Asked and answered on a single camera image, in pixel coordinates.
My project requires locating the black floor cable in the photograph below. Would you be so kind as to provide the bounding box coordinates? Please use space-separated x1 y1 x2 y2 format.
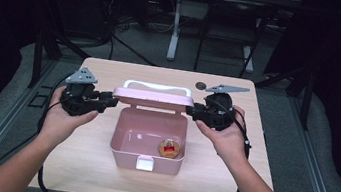
107 32 162 68

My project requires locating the black chair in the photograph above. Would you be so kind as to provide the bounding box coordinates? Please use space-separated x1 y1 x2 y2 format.
192 0 272 81

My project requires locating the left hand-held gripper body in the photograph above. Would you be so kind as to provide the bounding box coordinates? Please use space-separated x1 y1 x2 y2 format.
58 64 111 122

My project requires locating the person's right hand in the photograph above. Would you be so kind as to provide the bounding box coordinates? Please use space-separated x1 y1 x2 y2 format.
189 99 258 166

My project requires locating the person's left hand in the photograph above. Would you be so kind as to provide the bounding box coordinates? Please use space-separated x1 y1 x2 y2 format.
36 82 103 150

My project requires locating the black metal stand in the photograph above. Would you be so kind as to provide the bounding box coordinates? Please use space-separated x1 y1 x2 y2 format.
250 57 319 132
22 0 99 96

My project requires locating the white desk leg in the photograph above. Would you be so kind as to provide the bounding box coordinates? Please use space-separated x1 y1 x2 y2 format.
165 0 186 63
240 45 257 74

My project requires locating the hand-held gripper cable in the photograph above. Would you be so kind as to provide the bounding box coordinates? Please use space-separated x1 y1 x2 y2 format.
0 62 77 192
199 98 258 192

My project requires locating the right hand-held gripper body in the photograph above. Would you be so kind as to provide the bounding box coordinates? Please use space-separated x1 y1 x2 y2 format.
198 81 251 136

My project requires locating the right hand-held gripper cable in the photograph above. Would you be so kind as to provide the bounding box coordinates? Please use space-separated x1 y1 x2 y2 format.
199 98 258 192

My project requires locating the dark cabinet with red light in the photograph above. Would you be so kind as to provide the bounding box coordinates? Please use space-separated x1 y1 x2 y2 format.
45 0 116 43

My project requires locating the pink storage box with handle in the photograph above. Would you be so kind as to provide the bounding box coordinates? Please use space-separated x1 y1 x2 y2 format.
101 77 199 179

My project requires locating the bundle of tangled cables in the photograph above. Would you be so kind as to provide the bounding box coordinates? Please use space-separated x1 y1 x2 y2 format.
91 0 150 51

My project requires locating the round gold tin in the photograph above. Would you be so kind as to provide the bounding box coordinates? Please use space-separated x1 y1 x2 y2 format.
156 136 183 161

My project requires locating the left hand-held gripper cable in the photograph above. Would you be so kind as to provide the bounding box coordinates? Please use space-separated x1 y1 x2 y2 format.
0 62 77 192

